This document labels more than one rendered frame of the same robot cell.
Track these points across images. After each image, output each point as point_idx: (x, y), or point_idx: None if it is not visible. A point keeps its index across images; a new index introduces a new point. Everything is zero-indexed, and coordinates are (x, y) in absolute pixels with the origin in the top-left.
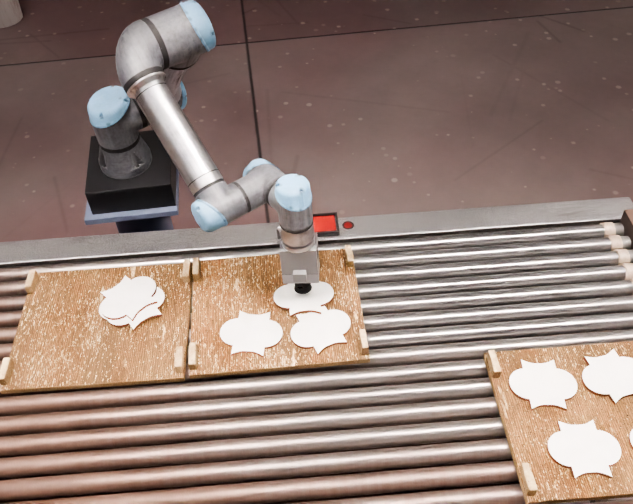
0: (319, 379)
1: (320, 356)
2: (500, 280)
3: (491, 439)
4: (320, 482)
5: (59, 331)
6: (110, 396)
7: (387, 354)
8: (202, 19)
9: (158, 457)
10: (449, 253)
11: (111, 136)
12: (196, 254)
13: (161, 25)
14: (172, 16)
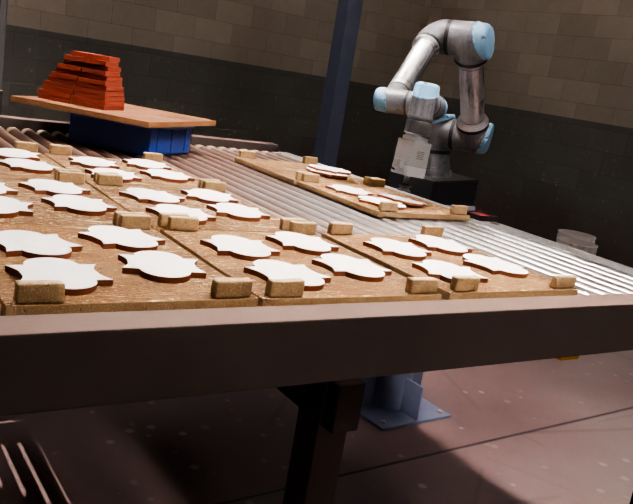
0: (342, 207)
1: (359, 202)
2: (532, 255)
3: None
4: (264, 201)
5: (286, 165)
6: (261, 174)
7: (392, 221)
8: (481, 27)
9: (235, 180)
10: (527, 243)
11: None
12: None
13: (456, 21)
14: (467, 21)
